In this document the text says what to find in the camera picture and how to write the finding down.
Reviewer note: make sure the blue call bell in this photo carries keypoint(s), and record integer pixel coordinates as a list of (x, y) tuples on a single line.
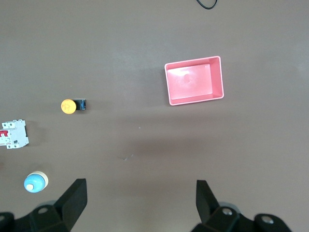
[(35, 182)]

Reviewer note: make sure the white circuit breaker red switch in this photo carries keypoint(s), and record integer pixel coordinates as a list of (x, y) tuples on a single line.
[(14, 135)]

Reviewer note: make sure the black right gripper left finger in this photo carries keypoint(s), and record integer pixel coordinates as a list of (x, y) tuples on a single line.
[(72, 200)]

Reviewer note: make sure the pink plastic box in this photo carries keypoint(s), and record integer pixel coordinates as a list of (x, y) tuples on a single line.
[(190, 79)]

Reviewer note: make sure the yellow push button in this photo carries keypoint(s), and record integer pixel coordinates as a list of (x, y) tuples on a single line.
[(68, 106)]

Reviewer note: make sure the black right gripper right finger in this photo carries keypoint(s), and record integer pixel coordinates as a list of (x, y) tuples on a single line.
[(207, 205)]

